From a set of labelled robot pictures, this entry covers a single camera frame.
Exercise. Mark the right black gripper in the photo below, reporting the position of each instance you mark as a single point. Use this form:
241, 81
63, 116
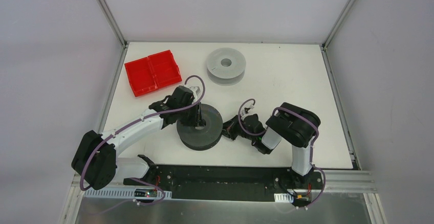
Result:
232, 128

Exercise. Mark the right white cable duct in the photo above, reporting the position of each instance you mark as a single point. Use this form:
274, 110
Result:
283, 198

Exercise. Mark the dark grey spool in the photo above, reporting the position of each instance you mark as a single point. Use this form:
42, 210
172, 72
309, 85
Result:
202, 138

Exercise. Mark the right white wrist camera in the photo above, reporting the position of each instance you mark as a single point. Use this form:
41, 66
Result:
247, 109

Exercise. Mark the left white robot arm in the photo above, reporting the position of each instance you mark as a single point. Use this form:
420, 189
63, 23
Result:
97, 159

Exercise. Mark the red plastic bin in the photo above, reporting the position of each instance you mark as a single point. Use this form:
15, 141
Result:
151, 73

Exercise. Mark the white perforated spool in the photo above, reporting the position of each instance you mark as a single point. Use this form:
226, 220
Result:
226, 66

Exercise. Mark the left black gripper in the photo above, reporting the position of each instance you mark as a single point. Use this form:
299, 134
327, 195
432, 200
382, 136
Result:
197, 116

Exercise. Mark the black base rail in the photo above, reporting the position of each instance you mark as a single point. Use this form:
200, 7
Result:
258, 184

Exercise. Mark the white cable duct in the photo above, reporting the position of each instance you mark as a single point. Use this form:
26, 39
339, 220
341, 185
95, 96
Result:
128, 193
283, 198

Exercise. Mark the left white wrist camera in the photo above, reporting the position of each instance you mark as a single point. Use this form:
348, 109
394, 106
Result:
196, 93

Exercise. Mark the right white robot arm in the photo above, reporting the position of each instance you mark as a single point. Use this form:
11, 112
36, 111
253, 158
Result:
296, 125

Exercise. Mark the left white cable duct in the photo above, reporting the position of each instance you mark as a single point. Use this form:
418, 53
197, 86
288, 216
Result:
128, 193

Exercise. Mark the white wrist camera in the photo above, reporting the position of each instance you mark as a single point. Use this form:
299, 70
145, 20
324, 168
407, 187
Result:
196, 93
247, 109

